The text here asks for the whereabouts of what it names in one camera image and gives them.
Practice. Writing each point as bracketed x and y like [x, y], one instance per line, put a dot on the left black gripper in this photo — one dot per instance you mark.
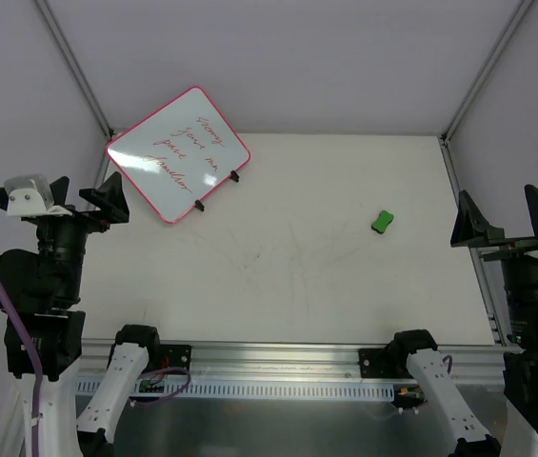
[76, 218]

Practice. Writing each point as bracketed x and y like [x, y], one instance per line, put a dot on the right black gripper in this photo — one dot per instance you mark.
[514, 243]

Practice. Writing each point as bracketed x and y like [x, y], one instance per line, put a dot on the pink framed whiteboard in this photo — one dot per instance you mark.
[179, 154]

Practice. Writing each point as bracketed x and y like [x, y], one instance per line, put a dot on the green whiteboard eraser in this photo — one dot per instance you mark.
[382, 222]

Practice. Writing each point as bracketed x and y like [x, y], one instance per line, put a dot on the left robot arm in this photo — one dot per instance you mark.
[43, 336]

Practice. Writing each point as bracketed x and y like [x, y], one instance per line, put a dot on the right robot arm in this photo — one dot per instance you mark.
[439, 377]

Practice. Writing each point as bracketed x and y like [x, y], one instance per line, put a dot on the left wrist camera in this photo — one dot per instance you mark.
[30, 196]

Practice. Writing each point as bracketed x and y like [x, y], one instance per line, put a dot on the left aluminium frame post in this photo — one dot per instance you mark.
[62, 44]

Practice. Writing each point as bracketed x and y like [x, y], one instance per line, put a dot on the aluminium frame post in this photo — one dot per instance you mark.
[62, 44]
[488, 67]

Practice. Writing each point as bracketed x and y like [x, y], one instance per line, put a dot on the right aluminium frame post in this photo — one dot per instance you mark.
[488, 67]

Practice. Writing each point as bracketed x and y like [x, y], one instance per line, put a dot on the aluminium mounting rail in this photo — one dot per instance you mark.
[236, 361]

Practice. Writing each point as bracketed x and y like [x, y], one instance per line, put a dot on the wire whiteboard stand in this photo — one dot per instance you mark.
[233, 176]

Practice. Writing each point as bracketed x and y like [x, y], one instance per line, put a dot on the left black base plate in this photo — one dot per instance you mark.
[175, 356]

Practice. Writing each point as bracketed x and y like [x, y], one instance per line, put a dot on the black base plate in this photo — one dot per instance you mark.
[175, 356]
[379, 363]

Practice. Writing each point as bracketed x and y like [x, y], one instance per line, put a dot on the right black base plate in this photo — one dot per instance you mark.
[379, 363]

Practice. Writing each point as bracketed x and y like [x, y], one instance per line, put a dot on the white slotted cable duct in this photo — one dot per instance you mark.
[356, 391]

